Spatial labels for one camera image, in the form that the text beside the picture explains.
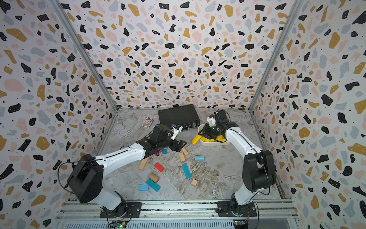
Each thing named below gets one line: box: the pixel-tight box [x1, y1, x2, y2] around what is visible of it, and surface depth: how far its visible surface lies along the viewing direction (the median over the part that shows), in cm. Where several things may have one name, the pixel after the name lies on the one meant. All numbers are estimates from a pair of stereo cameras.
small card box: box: [141, 116, 154, 128], surface depth 112 cm
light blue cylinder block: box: [194, 155, 205, 161], surface depth 94 cm
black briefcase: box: [157, 104, 201, 130], surface depth 113 cm
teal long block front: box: [145, 178, 161, 192], surface depth 84 cm
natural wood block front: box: [148, 172, 160, 183], surface depth 85 cm
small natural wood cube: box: [191, 178, 198, 187], surface depth 83 cm
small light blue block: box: [137, 184, 150, 192], surface depth 83 cm
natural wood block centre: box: [178, 152, 186, 163], surface depth 93 cm
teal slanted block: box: [182, 163, 192, 179], surface depth 90 cm
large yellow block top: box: [191, 134, 203, 146], surface depth 88 cm
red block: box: [153, 162, 165, 173], surface depth 92 cm
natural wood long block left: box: [138, 157, 150, 171], surface depth 90 cm
